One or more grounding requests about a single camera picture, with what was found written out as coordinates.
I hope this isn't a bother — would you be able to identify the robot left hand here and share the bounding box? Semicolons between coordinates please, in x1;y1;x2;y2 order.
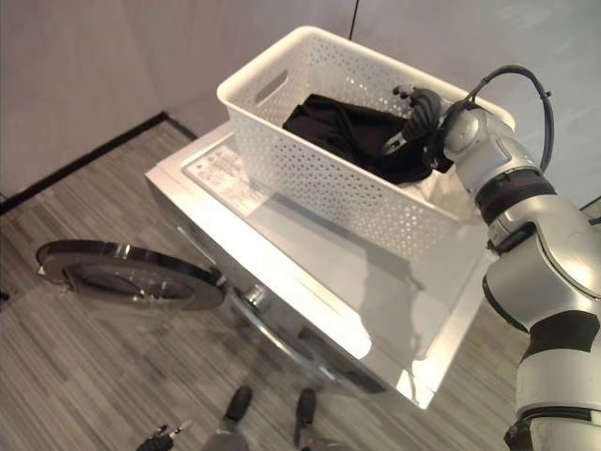
142;420;194;451

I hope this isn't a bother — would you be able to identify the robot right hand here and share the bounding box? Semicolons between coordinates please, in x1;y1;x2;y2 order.
383;84;446;153

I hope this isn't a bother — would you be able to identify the black garment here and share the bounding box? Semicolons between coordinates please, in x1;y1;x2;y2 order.
282;93;447;187

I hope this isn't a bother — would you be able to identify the white perforated plastic laundry basket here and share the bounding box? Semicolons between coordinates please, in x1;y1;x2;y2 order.
216;25;517;262

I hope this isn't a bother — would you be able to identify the round glass washer door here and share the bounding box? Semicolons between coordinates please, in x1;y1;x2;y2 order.
35;239;230;313

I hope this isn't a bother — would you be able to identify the silver robot left leg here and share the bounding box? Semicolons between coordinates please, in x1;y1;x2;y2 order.
205;416;253;451

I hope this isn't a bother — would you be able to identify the silver robot leg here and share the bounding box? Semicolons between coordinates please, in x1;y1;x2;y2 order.
289;425;351;451
205;416;253;451

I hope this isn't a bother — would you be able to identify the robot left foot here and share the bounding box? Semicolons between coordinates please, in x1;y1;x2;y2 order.
223;385;254;423

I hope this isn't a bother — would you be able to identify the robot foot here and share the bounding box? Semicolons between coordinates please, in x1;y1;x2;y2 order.
294;388;317;446
223;385;254;423

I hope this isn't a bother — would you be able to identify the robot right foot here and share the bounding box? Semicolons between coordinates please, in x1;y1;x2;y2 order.
294;388;317;446

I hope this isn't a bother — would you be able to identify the silver robot right leg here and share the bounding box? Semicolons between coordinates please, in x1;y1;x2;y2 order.
289;425;351;451

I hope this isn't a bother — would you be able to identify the silver front-load washing machine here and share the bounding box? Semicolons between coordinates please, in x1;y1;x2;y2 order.
144;125;495;412

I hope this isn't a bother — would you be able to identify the printed label sticker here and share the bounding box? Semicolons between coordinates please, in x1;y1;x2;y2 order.
182;143;268;218

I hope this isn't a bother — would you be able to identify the black baseboard strip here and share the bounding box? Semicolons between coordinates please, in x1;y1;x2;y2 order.
0;110;198;216

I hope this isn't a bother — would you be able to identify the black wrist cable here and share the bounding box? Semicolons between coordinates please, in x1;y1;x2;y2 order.
464;65;553;173

